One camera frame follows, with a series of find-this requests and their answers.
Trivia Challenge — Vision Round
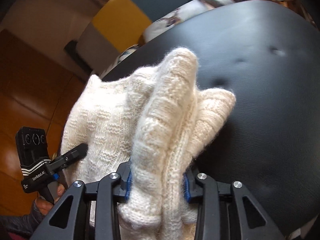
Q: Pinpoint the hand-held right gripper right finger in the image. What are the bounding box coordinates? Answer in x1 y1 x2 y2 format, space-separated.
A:
184 166 285 240

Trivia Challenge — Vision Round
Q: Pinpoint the person's left hand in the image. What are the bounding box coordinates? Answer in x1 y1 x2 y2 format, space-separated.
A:
34 182 66 214

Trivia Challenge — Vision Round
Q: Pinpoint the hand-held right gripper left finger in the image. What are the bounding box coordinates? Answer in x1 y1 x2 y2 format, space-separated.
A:
30 161 133 240

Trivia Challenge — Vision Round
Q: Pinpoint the white deer print pillow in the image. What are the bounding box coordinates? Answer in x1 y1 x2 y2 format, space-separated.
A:
145 0 208 40

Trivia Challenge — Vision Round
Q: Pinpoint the cream knit sweater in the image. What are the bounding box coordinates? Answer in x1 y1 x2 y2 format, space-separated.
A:
61 47 237 240

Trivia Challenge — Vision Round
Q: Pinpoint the white triangle print pillow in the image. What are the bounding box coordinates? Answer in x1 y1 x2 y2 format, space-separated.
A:
116 44 141 63

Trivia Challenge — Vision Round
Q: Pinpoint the grey yellow blue sofa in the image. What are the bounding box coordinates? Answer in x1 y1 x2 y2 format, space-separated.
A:
64 0 237 75

